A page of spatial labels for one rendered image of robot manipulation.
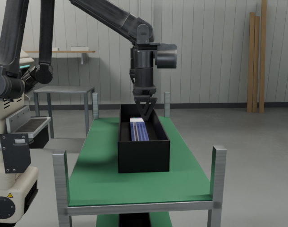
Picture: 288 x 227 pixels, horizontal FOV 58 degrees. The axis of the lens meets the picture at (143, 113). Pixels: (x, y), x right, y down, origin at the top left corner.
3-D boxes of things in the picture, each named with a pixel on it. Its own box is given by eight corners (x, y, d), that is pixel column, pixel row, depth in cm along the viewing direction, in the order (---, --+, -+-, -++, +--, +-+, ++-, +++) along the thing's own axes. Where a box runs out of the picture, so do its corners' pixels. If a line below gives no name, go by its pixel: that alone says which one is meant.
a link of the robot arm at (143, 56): (135, 47, 81) (132, 47, 76) (157, 47, 80) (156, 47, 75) (135, 70, 83) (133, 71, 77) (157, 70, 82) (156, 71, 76)
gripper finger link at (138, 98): (154, 115, 84) (154, 87, 82) (157, 122, 77) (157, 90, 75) (133, 116, 84) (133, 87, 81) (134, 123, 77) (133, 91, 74)
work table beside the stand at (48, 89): (89, 149, 357) (86, 91, 337) (39, 148, 360) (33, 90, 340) (96, 138, 401) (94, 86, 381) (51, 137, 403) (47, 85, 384)
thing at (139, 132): (130, 123, 139) (130, 117, 139) (143, 123, 140) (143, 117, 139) (133, 165, 91) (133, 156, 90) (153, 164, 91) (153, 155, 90)
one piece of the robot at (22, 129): (-7, 174, 100) (-16, 120, 95) (20, 147, 127) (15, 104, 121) (36, 173, 101) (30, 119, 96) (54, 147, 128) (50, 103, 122)
